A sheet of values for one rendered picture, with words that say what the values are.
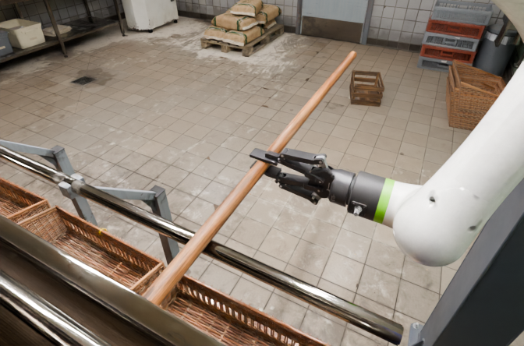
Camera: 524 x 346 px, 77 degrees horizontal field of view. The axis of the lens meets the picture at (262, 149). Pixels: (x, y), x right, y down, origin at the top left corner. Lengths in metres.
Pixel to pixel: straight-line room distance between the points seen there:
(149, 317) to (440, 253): 0.41
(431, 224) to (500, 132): 0.16
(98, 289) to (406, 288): 1.90
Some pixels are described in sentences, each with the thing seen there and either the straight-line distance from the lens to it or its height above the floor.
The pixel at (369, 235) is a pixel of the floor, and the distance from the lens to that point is 2.25.
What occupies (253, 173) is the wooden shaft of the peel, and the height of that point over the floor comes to 1.20.
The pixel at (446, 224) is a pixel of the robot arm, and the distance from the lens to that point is 0.54.
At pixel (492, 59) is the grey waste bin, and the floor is 0.23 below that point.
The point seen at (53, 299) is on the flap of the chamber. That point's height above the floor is 1.41.
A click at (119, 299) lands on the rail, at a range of 0.30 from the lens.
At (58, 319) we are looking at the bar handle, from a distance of 0.26.
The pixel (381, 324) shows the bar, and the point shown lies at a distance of 0.58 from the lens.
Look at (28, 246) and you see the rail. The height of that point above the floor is 1.43.
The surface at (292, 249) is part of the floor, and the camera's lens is 2.09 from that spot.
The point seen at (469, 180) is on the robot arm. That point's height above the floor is 1.36.
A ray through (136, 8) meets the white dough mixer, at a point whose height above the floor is 0.39.
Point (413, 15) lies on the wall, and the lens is 5.28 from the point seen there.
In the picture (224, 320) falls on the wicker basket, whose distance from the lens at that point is 1.21.
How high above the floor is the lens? 1.67
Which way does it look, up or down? 36 degrees down
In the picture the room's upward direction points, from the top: straight up
